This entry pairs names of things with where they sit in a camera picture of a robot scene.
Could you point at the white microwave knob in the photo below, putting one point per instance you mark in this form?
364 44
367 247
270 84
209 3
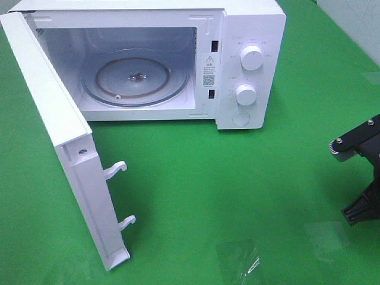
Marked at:
246 95
251 57

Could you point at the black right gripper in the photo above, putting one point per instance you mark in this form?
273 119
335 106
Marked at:
366 206

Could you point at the white microwave oven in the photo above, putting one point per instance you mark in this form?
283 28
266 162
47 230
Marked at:
213 33

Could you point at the glass microwave turntable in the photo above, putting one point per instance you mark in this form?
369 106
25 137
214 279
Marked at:
136 77

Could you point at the clear tape patch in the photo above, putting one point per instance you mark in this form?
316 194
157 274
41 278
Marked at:
327 246
239 262

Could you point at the round white door button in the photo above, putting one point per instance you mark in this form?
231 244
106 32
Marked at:
241 118

